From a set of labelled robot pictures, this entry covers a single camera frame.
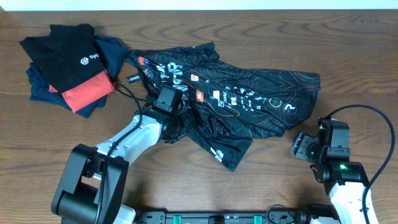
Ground black printed cycling jersey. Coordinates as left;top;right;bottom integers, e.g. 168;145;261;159
126;42;321;171

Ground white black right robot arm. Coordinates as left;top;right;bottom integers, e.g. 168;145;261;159
290;118;378;223

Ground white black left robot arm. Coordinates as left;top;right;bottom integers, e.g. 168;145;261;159
51;106;195;223

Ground red folded shirt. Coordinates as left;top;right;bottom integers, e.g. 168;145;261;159
61;70;114;113

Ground navy folded shirt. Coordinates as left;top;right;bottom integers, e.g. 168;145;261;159
26;35;128;118

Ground black folded polo shirt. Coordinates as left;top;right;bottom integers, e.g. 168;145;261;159
19;24;104;93

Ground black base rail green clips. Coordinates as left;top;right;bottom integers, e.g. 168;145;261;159
133;204;308;224

